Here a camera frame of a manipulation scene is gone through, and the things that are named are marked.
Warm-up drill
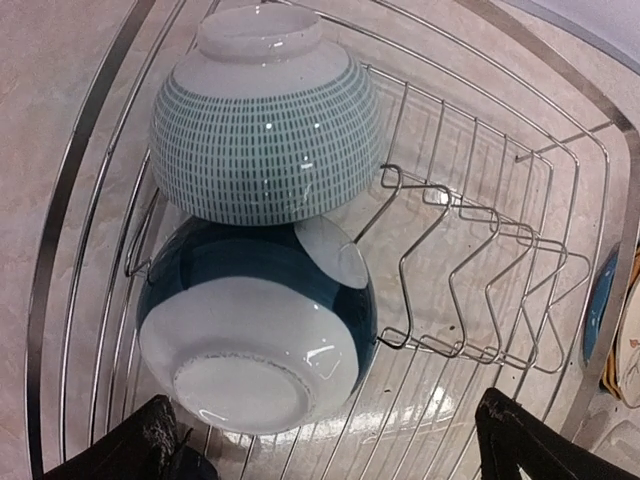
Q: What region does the wire dish rack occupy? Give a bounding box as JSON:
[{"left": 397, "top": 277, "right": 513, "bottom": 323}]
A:
[{"left": 25, "top": 1, "right": 639, "bottom": 479}]

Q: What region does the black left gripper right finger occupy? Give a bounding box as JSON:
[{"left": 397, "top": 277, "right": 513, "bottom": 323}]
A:
[{"left": 475, "top": 388, "right": 630, "bottom": 479}]

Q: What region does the light blue patterned bowl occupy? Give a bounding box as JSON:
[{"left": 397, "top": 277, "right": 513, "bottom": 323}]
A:
[{"left": 149, "top": 4, "right": 385, "bottom": 226}]

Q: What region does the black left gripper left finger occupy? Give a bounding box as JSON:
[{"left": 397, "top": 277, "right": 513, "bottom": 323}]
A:
[{"left": 42, "top": 394, "right": 219, "bottom": 480}]

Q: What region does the cream plate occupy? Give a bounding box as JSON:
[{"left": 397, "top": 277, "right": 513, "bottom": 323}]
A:
[{"left": 616, "top": 280, "right": 639, "bottom": 409}]

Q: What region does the dark teal bowl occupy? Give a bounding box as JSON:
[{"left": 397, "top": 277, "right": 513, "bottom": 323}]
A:
[{"left": 137, "top": 216, "right": 378, "bottom": 435}]

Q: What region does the yellow polka dot plate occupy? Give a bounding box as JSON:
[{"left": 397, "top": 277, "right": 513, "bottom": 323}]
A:
[{"left": 601, "top": 346, "right": 622, "bottom": 401}]

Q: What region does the blue polka dot plate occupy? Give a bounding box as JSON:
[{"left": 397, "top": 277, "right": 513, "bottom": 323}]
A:
[{"left": 582, "top": 249, "right": 618, "bottom": 364}]

